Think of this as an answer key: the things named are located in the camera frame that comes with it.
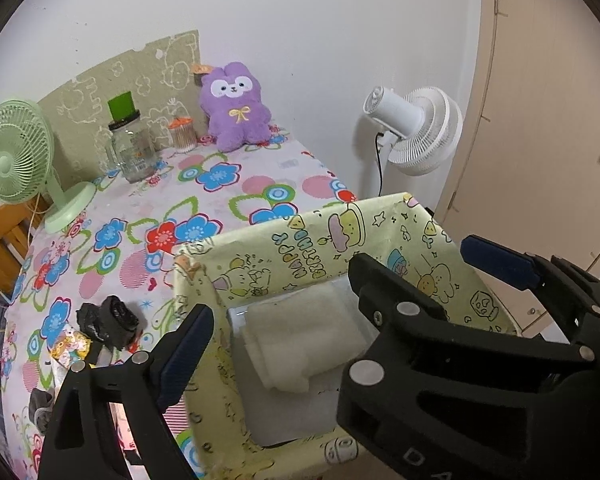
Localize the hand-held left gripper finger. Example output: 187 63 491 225
37 305 215 480

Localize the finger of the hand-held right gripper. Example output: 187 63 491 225
337 254 595 480
461 234 600 358

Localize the yellow printed storage box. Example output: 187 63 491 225
172 192 523 480

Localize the white towel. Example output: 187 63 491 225
235 284 381 393

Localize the grey sock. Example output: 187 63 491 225
29 389 56 436

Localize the black plastic bag bundle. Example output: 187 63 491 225
76 296 142 350

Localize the small colourful printed pouch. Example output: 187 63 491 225
50 332 91 363

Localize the white standing fan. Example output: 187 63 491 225
364 86 463 177

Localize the floral tablecloth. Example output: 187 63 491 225
2 125 361 480

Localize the beige door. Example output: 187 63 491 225
427 0 600 341

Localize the glass jar mug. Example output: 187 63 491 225
96 117 158 184

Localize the orange lid cotton swab jar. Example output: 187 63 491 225
167 117 197 154

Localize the purple plush bunny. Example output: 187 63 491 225
192 62 273 153

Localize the green desk fan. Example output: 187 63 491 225
0 99 98 235

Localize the green printed board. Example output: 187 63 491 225
39 30 201 186

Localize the black fan cable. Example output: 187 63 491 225
376 132 387 200

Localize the white fan cable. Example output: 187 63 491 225
27 195 48 233

